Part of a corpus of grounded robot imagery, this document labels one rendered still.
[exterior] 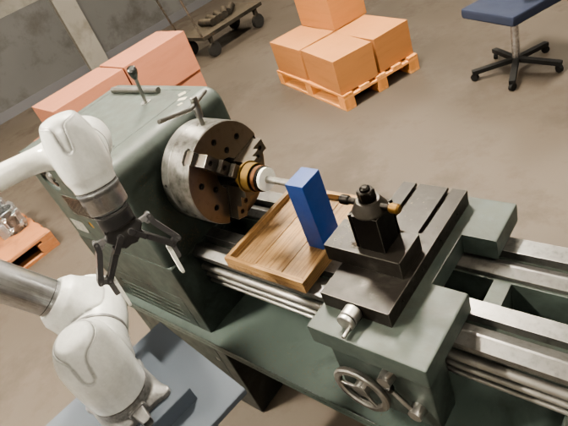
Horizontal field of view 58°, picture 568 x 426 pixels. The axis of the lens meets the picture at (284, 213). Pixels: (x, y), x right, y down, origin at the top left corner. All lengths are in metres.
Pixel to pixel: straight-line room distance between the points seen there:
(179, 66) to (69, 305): 3.17
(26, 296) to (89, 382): 0.28
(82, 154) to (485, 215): 0.94
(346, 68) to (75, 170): 3.09
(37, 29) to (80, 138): 6.91
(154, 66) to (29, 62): 3.84
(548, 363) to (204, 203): 0.95
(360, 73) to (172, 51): 1.50
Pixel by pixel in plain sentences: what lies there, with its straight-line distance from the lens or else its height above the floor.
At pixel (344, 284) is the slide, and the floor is 0.97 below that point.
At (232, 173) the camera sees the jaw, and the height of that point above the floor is 1.12.
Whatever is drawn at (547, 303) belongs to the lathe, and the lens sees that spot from 1.32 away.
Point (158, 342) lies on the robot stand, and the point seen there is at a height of 0.75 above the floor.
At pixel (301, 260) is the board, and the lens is 1.42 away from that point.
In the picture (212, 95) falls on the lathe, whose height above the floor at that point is 1.23.
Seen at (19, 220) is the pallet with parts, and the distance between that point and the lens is 4.31.
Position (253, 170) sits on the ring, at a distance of 1.43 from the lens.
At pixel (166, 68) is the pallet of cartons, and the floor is 0.65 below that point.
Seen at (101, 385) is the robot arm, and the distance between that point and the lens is 1.32.
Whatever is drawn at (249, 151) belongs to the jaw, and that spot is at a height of 1.11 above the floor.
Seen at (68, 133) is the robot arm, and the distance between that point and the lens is 1.05.
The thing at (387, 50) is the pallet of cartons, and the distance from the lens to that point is 4.15.
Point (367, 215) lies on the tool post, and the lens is 1.10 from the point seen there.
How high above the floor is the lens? 1.82
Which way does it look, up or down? 35 degrees down
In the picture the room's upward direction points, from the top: 23 degrees counter-clockwise
